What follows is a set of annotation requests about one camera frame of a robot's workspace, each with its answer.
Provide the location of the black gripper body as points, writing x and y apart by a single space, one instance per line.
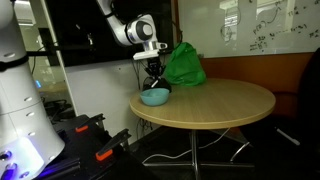
155 68

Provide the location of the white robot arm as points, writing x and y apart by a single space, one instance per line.
140 30

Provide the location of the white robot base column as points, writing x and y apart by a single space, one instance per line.
28 142

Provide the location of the teal plastic bowl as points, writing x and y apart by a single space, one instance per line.
154 97

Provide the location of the green fabric bag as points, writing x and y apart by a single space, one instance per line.
184 67

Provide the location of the round wooden table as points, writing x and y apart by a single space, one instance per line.
216 104

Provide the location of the whiteboard with writing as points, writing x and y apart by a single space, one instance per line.
225 28

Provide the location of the black clamp orange tip near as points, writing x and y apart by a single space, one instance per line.
107 149

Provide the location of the black clamp orange tip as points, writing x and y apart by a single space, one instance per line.
85 125
107 149

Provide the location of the black clamp orange tip far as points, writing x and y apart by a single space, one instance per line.
85 125

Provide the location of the orange bench seat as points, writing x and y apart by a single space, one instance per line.
278 73

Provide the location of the black office chair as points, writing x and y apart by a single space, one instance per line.
303 132

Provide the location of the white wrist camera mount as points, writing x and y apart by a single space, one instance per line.
151 50

